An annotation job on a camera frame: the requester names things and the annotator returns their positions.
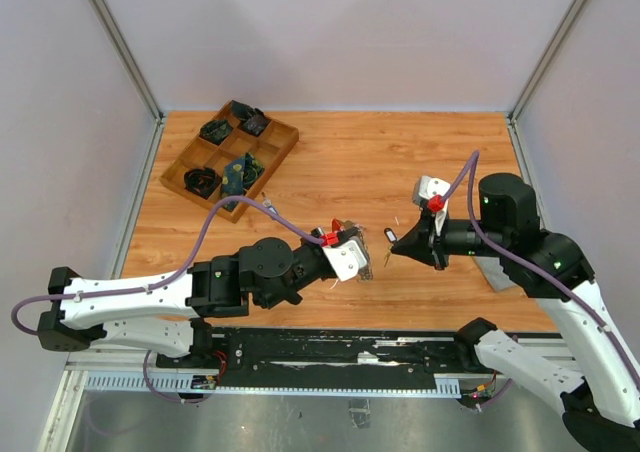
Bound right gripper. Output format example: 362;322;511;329
390;207;508;270

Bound key with yellow tag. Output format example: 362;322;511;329
383;245;392;267

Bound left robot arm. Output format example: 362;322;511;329
36;227;370;368

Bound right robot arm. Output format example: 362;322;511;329
391;173;639;451

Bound key with black tag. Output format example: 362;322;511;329
384;227;398;246

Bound key with blue tag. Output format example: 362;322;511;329
261;192;278;214

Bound grey foam pad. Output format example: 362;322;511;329
473;257;516;292

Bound blue tie yellow flowers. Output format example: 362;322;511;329
220;152;265;199

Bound wooden compartment tray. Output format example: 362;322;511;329
160;101;299;210

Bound dark tie orange flowers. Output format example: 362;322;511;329
183;167;222;199

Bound dark tie purple pattern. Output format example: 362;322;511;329
240;114;270;137

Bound green patterned rolled tie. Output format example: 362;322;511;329
199;119;233;143

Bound dark folded tie back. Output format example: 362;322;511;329
230;100;264;122

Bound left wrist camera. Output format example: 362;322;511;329
322;237;372;282

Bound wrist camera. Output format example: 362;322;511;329
413;175;450;236
322;237;372;282

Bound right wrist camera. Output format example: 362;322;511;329
413;175;450;236

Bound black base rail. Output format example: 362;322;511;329
153;327;492;394

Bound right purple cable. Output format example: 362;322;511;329
442;150;640;388

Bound purple cable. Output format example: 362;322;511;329
442;150;640;388
10;195;326;406

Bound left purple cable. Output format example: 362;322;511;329
10;195;326;406

